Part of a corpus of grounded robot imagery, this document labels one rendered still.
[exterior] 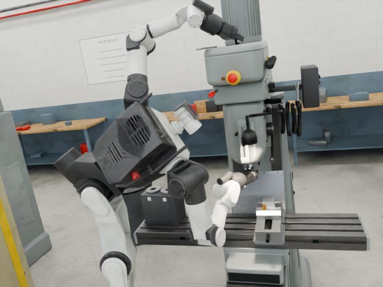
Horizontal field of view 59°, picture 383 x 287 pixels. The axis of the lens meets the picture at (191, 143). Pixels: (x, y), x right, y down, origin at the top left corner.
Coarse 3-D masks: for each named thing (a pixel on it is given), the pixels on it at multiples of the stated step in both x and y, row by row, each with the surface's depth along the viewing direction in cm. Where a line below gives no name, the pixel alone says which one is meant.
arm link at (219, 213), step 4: (216, 204) 152; (220, 204) 151; (216, 208) 151; (220, 208) 150; (224, 208) 150; (212, 212) 151; (216, 212) 149; (220, 212) 149; (224, 212) 150; (212, 216) 148; (216, 216) 147; (220, 216) 148; (224, 216) 149; (212, 220) 147; (216, 220) 146; (220, 220) 146; (224, 220) 148; (216, 224) 145; (220, 224) 146; (224, 224) 148; (200, 240) 141; (204, 240) 140; (208, 240) 139; (200, 244) 143; (204, 244) 141; (208, 244) 140
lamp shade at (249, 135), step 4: (244, 132) 150; (248, 132) 149; (252, 132) 149; (244, 136) 150; (248, 136) 149; (252, 136) 149; (256, 136) 151; (244, 140) 150; (248, 140) 149; (252, 140) 149; (256, 140) 151; (244, 144) 151; (248, 144) 149; (252, 144) 149
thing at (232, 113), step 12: (228, 108) 161; (240, 108) 159; (252, 108) 158; (264, 108) 171; (228, 120) 163; (252, 120) 159; (264, 120) 166; (228, 132) 165; (264, 132) 164; (228, 144) 168; (264, 144) 164; (240, 156) 166; (252, 156) 164
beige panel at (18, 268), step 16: (0, 176) 233; (0, 192) 232; (0, 208) 231; (0, 224) 231; (0, 240) 230; (16, 240) 243; (0, 256) 229; (16, 256) 242; (0, 272) 228; (16, 272) 241
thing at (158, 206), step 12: (144, 192) 198; (156, 192) 195; (144, 204) 197; (156, 204) 194; (168, 204) 191; (180, 204) 195; (144, 216) 200; (156, 216) 196; (168, 216) 193; (180, 216) 195
